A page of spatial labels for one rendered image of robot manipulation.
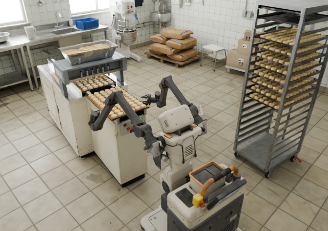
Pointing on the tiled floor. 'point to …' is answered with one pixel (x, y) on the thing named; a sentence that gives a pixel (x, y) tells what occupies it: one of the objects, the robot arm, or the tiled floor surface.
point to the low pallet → (172, 59)
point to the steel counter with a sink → (43, 37)
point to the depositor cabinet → (71, 111)
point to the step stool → (215, 53)
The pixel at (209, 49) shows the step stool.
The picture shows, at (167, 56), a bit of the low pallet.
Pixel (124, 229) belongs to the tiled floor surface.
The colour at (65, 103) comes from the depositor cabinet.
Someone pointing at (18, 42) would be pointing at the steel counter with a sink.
